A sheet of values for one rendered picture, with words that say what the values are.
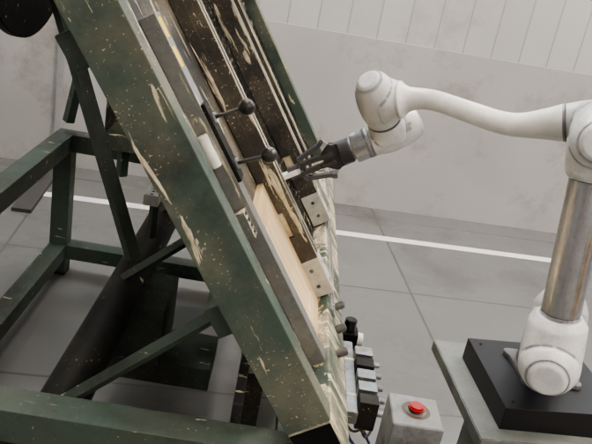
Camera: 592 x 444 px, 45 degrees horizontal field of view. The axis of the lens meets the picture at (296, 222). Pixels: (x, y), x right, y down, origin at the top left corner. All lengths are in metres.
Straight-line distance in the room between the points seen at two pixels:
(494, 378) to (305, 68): 3.58
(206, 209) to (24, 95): 4.23
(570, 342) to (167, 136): 1.14
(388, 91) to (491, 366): 0.88
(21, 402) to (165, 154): 0.73
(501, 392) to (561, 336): 0.29
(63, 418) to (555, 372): 1.20
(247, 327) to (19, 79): 4.24
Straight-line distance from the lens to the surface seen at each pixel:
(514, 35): 5.70
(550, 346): 1.96
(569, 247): 1.89
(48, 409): 1.82
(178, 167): 1.43
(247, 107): 1.59
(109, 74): 1.42
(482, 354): 2.30
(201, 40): 2.00
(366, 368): 2.19
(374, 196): 5.72
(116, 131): 3.10
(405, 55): 5.47
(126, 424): 1.78
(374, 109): 1.93
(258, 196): 1.96
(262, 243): 1.74
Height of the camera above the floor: 1.90
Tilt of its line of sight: 22 degrees down
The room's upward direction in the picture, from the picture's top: 11 degrees clockwise
